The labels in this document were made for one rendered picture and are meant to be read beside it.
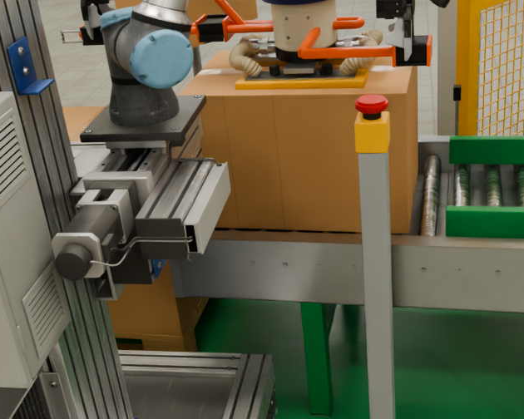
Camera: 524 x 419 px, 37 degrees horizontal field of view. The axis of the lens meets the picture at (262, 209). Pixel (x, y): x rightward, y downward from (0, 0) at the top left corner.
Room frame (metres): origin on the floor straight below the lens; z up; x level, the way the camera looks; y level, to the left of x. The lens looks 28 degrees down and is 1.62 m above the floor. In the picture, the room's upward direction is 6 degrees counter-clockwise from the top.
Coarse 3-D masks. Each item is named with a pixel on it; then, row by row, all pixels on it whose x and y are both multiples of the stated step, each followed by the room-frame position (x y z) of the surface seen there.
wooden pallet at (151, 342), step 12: (204, 300) 2.24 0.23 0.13; (192, 324) 2.11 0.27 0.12; (120, 336) 2.08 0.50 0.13; (132, 336) 2.07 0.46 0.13; (144, 336) 2.06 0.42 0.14; (156, 336) 2.05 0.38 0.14; (168, 336) 2.04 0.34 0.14; (180, 336) 2.03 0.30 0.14; (192, 336) 2.10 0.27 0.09; (120, 348) 2.16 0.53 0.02; (132, 348) 2.16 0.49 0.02; (144, 348) 2.06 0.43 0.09; (156, 348) 2.05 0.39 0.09; (168, 348) 2.04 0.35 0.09; (180, 348) 2.03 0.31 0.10; (192, 348) 2.08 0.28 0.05
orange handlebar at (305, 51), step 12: (192, 24) 2.17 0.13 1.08; (252, 24) 2.09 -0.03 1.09; (264, 24) 2.08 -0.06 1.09; (336, 24) 2.02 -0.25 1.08; (348, 24) 2.01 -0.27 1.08; (360, 24) 2.01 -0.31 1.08; (312, 36) 1.91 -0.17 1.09; (300, 48) 1.82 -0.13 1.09; (312, 48) 1.81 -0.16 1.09; (324, 48) 1.79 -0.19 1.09; (336, 48) 1.78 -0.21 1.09; (348, 48) 1.77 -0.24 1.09; (360, 48) 1.76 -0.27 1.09; (372, 48) 1.75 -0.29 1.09; (384, 48) 1.75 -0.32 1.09
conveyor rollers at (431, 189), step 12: (432, 156) 2.28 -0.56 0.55; (432, 168) 2.20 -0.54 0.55; (456, 168) 2.20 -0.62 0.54; (468, 168) 2.19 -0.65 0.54; (492, 168) 2.15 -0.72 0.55; (516, 168) 2.15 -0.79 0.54; (432, 180) 2.11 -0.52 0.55; (456, 180) 2.11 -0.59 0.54; (468, 180) 2.10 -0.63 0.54; (492, 180) 2.07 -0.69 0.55; (516, 180) 2.08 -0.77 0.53; (432, 192) 2.04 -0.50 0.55; (456, 192) 2.03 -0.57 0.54; (468, 192) 2.03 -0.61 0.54; (492, 192) 2.00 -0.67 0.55; (432, 204) 1.97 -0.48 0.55; (456, 204) 1.96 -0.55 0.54; (468, 204) 1.96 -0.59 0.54; (492, 204) 1.93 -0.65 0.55; (420, 216) 1.93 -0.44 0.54; (432, 216) 1.90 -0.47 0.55; (216, 228) 2.02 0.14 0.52; (228, 228) 1.97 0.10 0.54; (420, 228) 1.85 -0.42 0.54; (432, 228) 1.84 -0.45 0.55
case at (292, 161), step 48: (240, 96) 1.94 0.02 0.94; (288, 96) 1.90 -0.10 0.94; (336, 96) 1.86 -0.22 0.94; (384, 96) 1.83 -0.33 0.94; (240, 144) 1.94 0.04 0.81; (288, 144) 1.90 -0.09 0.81; (336, 144) 1.87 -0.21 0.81; (240, 192) 1.94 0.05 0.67; (288, 192) 1.91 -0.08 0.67; (336, 192) 1.87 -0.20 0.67
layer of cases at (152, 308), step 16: (64, 112) 3.12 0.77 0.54; (80, 112) 3.10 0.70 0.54; (96, 112) 3.08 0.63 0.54; (80, 128) 2.92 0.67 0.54; (128, 288) 2.07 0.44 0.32; (144, 288) 2.05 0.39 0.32; (160, 288) 2.04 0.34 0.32; (112, 304) 2.09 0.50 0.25; (128, 304) 2.07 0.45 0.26; (144, 304) 2.06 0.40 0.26; (160, 304) 2.04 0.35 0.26; (176, 304) 2.03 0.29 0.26; (192, 304) 2.14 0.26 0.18; (112, 320) 2.09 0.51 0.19; (128, 320) 2.07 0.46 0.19; (144, 320) 2.06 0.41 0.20; (160, 320) 2.04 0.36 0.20; (176, 320) 2.03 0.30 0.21
